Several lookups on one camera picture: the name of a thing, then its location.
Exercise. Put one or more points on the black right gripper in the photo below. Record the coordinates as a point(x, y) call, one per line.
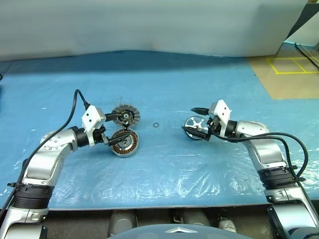
point(215, 126)

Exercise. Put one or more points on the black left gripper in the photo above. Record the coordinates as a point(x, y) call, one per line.
point(101, 135)

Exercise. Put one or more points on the silver spoked rotor cap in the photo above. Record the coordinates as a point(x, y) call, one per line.
point(193, 123)

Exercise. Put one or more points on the grey finned motor disc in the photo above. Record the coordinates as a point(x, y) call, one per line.
point(132, 115)

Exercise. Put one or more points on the motor stator with copper windings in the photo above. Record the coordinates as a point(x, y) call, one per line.
point(124, 150)

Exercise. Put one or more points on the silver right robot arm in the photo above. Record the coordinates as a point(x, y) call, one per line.
point(266, 154)

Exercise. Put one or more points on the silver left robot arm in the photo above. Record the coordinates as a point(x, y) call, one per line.
point(42, 159)

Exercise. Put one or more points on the blue plastic table cover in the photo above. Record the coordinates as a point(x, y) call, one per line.
point(159, 87)

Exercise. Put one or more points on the grey rounded shape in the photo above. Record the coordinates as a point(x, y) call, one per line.
point(197, 219)
point(122, 221)

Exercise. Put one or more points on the white rounded shape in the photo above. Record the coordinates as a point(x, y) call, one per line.
point(227, 224)

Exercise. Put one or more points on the white backdrop sheet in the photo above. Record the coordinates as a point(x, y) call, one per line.
point(149, 25)

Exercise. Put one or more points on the grey robot torso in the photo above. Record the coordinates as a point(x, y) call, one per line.
point(174, 234)

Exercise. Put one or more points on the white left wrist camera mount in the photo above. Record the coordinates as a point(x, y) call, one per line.
point(92, 117)

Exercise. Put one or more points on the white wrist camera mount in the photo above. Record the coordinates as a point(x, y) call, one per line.
point(92, 117)
point(221, 108)

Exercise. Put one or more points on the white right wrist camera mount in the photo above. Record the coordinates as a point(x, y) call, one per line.
point(221, 108)

